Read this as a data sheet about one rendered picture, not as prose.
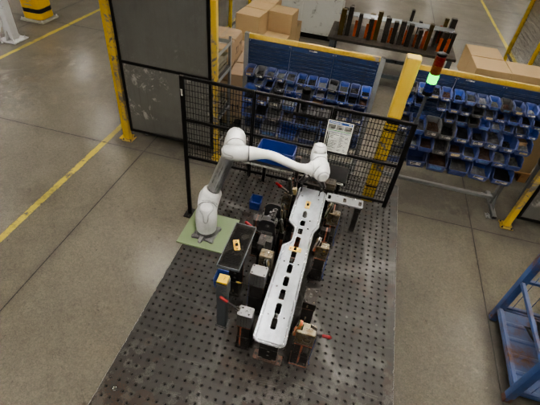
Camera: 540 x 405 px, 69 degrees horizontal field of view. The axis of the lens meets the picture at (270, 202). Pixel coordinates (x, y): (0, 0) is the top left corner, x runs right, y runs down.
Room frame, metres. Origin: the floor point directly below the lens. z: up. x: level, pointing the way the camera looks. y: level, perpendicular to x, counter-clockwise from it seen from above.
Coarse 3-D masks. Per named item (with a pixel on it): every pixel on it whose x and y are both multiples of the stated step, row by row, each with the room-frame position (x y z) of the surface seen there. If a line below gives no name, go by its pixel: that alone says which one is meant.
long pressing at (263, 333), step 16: (304, 192) 2.38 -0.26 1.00; (304, 208) 2.19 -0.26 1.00; (320, 208) 2.21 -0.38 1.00; (304, 240) 1.86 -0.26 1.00; (288, 256) 1.70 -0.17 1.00; (304, 256) 1.72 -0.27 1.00; (272, 288) 1.44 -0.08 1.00; (288, 288) 1.45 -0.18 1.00; (272, 304) 1.33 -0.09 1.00; (288, 304) 1.34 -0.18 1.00; (288, 320) 1.24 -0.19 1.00; (256, 336) 1.11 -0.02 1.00; (272, 336) 1.13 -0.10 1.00
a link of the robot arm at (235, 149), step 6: (234, 138) 2.24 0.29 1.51; (228, 144) 2.19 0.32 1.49; (234, 144) 2.18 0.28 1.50; (240, 144) 2.19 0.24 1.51; (222, 150) 2.14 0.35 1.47; (228, 150) 2.13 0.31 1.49; (234, 150) 2.13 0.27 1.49; (240, 150) 2.13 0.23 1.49; (246, 150) 2.14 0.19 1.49; (222, 156) 2.13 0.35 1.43; (228, 156) 2.11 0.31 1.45; (234, 156) 2.11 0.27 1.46; (240, 156) 2.11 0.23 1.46; (246, 156) 2.12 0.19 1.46
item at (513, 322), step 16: (528, 272) 2.11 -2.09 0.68; (512, 288) 2.14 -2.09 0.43; (528, 304) 1.89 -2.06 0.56; (496, 320) 2.10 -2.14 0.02; (512, 320) 2.02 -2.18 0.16; (528, 320) 2.04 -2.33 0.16; (512, 336) 1.86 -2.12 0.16; (528, 336) 1.88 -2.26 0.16; (512, 352) 1.71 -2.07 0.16; (528, 352) 1.73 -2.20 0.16; (512, 368) 1.55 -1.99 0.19; (528, 368) 1.59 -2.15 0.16; (512, 384) 1.44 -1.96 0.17; (528, 384) 1.37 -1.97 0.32; (512, 400) 1.37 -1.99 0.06
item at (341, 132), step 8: (328, 120) 2.77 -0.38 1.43; (336, 120) 2.76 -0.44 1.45; (328, 128) 2.77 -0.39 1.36; (336, 128) 2.76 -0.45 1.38; (344, 128) 2.75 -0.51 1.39; (352, 128) 2.74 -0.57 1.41; (336, 136) 2.75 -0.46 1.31; (344, 136) 2.74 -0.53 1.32; (352, 136) 2.73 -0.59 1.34; (328, 144) 2.76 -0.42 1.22; (336, 144) 2.75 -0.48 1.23; (344, 144) 2.74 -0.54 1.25; (336, 152) 2.75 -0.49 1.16; (344, 152) 2.74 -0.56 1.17
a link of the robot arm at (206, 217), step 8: (200, 208) 2.08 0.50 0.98; (208, 208) 2.09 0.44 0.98; (216, 208) 2.19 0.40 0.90; (200, 216) 2.04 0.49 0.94; (208, 216) 2.04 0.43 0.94; (216, 216) 2.09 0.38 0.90; (200, 224) 2.02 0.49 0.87; (208, 224) 2.02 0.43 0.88; (216, 224) 2.09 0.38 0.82; (200, 232) 2.02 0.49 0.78; (208, 232) 2.02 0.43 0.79
